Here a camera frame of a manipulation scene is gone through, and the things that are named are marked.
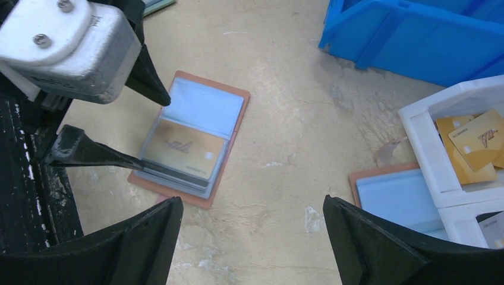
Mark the card in white tray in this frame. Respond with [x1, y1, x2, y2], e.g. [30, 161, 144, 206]
[476, 211, 503, 249]

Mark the gold VIP card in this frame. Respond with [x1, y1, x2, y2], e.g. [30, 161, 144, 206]
[142, 119, 225, 181]

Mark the blue plastic bin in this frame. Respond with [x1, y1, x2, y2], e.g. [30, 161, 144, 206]
[319, 0, 503, 87]

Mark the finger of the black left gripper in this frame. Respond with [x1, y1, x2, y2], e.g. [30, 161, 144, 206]
[44, 125, 145, 170]
[125, 45, 171, 106]

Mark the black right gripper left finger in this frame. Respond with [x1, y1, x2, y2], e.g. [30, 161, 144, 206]
[1, 197, 184, 284]

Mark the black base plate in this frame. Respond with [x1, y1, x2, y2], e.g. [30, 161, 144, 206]
[1, 96, 84, 254]

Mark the white divided plastic tray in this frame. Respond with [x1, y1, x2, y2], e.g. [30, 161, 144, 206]
[399, 75, 503, 249]

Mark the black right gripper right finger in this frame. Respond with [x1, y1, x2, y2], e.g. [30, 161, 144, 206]
[323, 195, 503, 284]

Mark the orange card holder in tray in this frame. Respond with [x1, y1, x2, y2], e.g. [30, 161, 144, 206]
[436, 115, 497, 185]

